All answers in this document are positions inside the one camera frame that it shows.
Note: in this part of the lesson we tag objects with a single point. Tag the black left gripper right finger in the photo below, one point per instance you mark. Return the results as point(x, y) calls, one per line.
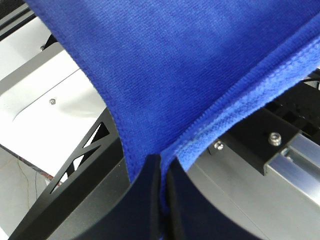
point(192, 216)

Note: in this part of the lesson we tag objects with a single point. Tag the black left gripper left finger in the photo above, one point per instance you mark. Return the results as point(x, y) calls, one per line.
point(117, 210)

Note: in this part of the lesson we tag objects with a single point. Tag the silver aluminium rail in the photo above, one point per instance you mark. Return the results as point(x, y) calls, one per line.
point(298, 163)

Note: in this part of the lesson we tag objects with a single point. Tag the blue microfiber towel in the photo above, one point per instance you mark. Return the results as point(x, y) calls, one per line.
point(177, 74)

